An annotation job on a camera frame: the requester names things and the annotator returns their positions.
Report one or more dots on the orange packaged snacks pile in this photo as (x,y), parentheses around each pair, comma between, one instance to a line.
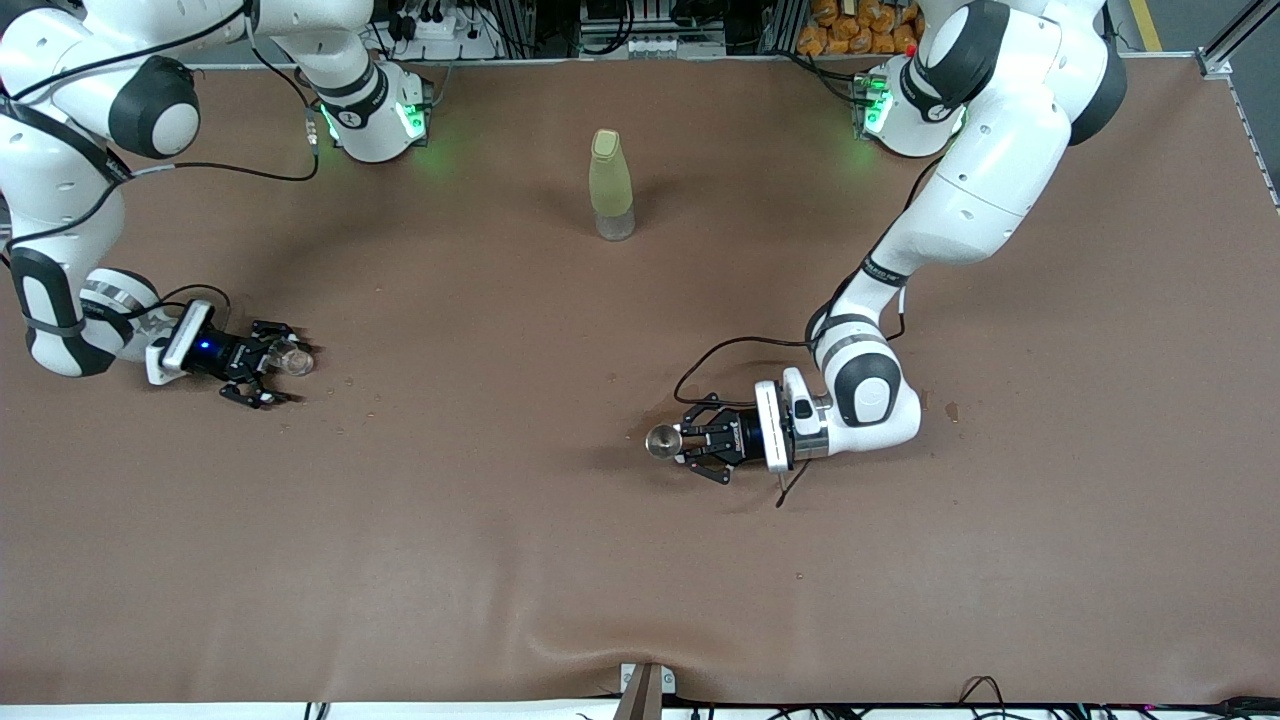
(850,35)

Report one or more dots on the small clear glass cup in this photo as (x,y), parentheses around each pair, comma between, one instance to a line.
(295,360)

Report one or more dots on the white power strip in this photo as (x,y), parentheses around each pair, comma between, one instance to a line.
(440,30)

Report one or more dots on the metal jigger measuring cup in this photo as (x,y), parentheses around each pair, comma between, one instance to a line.
(662,441)

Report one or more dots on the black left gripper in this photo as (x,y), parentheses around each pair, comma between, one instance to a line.
(738,436)

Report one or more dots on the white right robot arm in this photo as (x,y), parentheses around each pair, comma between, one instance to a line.
(60,200)

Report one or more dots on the metal table edge bracket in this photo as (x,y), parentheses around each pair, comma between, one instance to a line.
(645,695)

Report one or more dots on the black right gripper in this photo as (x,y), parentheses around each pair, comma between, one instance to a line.
(219,353)

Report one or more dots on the aluminium frame profile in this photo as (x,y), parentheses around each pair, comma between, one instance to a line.
(1235,35)

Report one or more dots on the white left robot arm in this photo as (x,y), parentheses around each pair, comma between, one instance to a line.
(990,150)

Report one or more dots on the large table cover mat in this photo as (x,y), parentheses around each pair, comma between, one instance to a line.
(640,580)

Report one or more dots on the yellow-green frosted bottle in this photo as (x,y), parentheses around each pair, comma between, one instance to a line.
(610,185)

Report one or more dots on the white connector strip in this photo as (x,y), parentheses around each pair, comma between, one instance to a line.
(660,46)

